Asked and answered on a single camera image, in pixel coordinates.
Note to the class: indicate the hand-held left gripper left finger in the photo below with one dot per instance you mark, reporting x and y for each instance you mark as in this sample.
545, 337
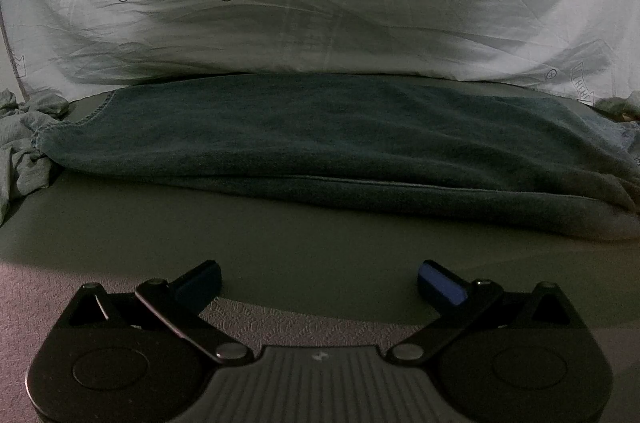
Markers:
197, 285

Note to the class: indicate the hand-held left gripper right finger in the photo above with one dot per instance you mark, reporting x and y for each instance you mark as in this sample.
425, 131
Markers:
442, 287

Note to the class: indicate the dark teal garment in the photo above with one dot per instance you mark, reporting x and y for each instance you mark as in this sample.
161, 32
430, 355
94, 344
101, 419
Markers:
320, 153

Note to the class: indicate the grey crumpled cloth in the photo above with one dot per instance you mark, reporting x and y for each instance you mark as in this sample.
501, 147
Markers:
25, 143

